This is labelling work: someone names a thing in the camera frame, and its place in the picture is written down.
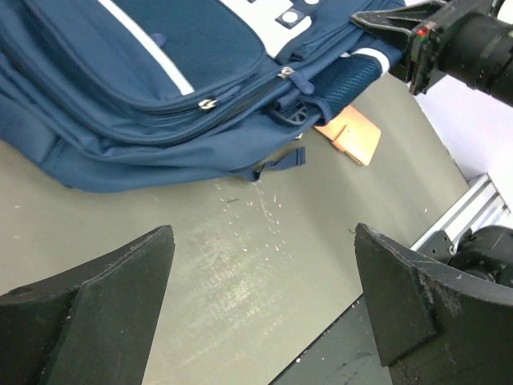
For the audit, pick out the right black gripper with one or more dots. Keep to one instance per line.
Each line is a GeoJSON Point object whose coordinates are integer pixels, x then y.
{"type": "Point", "coordinates": [421, 28]}

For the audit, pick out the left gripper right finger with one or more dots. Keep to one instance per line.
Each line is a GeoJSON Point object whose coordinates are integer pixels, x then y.
{"type": "Point", "coordinates": [440, 322]}

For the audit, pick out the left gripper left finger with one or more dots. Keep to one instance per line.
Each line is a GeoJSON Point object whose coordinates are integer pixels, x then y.
{"type": "Point", "coordinates": [92, 324]}

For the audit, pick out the navy blue student backpack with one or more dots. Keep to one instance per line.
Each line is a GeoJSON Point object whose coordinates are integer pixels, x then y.
{"type": "Point", "coordinates": [111, 96]}

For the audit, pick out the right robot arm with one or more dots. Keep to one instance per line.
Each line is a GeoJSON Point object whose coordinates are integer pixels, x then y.
{"type": "Point", "coordinates": [462, 39]}

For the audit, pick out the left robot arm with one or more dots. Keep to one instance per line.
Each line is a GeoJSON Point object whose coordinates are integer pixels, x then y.
{"type": "Point", "coordinates": [437, 317]}

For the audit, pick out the aluminium frame rail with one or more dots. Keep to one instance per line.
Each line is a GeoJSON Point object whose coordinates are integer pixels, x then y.
{"type": "Point", "coordinates": [482, 205]}

